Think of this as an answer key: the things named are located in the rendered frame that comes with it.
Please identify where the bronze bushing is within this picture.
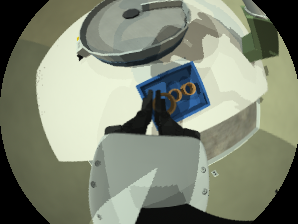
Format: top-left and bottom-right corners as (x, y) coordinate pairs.
(168, 89), (182, 102)
(180, 82), (196, 95)
(153, 93), (176, 115)

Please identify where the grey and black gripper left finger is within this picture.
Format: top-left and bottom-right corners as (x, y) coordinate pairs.
(104, 90), (153, 135)

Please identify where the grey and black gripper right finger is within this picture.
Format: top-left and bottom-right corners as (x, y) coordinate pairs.
(154, 90), (200, 140)

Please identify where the blue plastic crate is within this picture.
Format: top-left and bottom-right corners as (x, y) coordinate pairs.
(136, 61), (211, 122)

